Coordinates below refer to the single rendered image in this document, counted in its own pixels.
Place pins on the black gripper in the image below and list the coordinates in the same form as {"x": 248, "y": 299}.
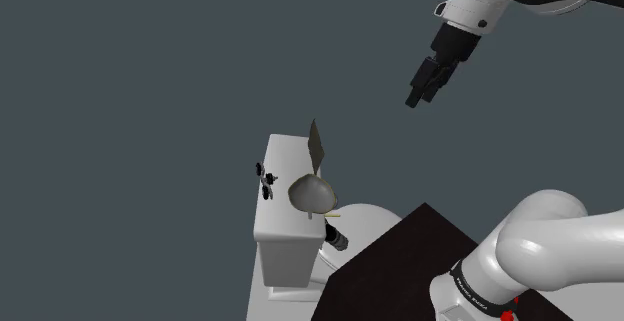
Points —
{"x": 453, "y": 44}

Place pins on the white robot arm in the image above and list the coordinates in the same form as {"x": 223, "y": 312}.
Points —
{"x": 536, "y": 247}

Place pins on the olive flat card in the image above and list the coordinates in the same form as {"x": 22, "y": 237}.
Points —
{"x": 316, "y": 147}

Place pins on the grey bowl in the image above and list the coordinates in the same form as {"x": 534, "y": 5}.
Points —
{"x": 312, "y": 195}

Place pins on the yellow pencil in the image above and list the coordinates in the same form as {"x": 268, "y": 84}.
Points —
{"x": 332, "y": 215}

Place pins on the black flashlight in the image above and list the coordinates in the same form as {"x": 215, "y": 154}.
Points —
{"x": 336, "y": 237}

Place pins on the black toy drone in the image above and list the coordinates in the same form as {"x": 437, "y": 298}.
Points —
{"x": 266, "y": 181}

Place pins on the dark robot stand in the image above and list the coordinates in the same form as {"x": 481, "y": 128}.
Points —
{"x": 390, "y": 271}

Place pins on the white toilet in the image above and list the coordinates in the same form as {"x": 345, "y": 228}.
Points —
{"x": 287, "y": 242}

